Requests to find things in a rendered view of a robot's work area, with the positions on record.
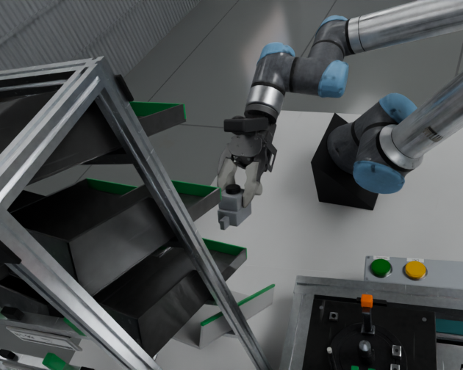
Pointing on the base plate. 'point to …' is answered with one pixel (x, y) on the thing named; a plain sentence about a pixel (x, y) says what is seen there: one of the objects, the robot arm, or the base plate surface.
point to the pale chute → (209, 333)
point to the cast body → (232, 207)
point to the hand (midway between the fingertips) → (232, 197)
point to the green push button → (381, 267)
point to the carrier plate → (398, 321)
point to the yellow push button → (415, 269)
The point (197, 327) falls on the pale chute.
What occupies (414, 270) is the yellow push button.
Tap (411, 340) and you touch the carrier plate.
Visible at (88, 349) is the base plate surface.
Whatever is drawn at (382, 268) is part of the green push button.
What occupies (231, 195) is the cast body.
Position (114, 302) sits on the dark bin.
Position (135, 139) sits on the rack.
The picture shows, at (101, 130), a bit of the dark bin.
